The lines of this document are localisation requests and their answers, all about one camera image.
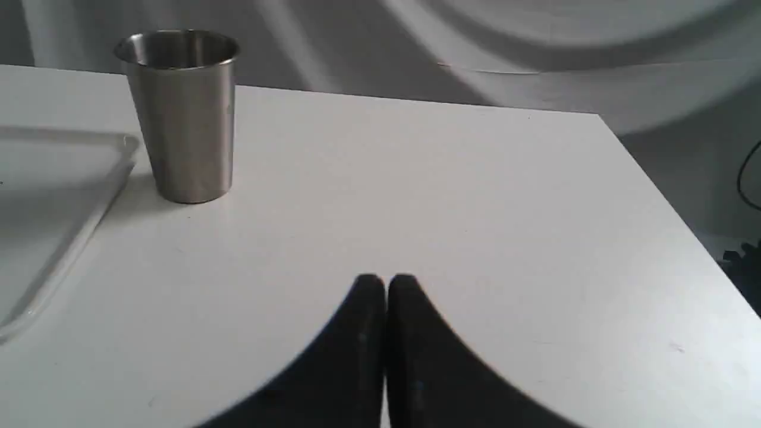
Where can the stainless steel cup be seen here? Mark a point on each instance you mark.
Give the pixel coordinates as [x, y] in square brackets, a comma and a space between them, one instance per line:
[182, 82]

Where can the white plastic tray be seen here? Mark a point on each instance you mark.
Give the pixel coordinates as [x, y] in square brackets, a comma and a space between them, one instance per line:
[56, 187]

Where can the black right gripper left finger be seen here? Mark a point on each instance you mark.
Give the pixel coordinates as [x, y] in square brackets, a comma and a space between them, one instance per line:
[337, 381]

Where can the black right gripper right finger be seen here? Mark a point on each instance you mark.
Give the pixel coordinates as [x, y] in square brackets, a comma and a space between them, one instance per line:
[435, 380]

